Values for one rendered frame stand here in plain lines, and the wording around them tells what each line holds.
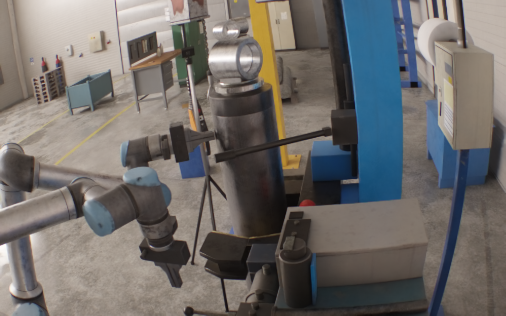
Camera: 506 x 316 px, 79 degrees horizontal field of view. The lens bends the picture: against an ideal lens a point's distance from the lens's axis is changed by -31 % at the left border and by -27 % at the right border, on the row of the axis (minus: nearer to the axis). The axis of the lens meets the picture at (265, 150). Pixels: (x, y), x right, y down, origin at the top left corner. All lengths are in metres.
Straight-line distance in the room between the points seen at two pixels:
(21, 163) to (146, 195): 0.47
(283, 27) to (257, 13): 7.62
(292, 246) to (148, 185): 0.34
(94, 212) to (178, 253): 0.26
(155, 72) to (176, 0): 5.94
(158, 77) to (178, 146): 5.97
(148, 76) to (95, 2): 7.67
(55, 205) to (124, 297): 1.99
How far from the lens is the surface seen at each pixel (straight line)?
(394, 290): 1.06
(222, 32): 2.66
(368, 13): 1.22
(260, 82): 1.36
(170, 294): 2.80
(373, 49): 1.23
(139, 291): 2.90
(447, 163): 3.59
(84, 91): 9.24
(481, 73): 1.53
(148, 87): 7.49
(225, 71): 1.33
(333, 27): 1.43
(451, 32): 1.79
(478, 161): 3.71
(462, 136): 1.57
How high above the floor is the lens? 1.80
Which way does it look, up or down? 22 degrees down
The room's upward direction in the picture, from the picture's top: 8 degrees counter-clockwise
